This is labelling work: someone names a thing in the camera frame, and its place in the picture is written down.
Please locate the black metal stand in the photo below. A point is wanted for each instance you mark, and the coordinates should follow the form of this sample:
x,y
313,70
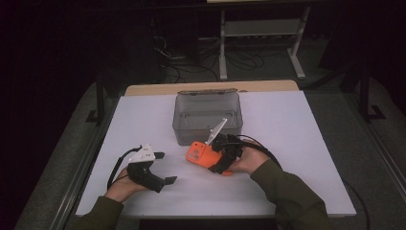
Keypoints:
x,y
364,96
100,102

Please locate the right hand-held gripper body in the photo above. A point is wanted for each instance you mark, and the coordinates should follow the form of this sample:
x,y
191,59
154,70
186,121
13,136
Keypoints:
x,y
230,148

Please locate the person's left hand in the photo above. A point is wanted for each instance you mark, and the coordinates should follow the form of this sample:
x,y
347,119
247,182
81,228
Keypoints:
x,y
123,188

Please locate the metal rail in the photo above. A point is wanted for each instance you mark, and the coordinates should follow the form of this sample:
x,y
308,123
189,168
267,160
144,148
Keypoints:
x,y
379,150
79,172

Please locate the white metal desk frame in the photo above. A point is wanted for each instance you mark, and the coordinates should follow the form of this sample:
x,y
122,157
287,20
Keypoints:
x,y
261,28

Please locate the person's right hand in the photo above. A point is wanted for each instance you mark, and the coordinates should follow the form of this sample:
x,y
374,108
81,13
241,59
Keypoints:
x,y
250,161

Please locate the wooden table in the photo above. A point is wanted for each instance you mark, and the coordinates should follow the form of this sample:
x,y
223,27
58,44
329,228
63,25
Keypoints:
x,y
153,88

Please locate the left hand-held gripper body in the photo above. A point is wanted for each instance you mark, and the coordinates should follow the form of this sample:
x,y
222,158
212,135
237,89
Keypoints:
x,y
142,175

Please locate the transparent grey plastic box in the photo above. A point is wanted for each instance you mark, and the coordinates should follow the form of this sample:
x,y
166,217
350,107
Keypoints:
x,y
198,118

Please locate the orange phone case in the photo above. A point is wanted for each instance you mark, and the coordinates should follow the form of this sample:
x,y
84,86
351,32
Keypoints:
x,y
201,155

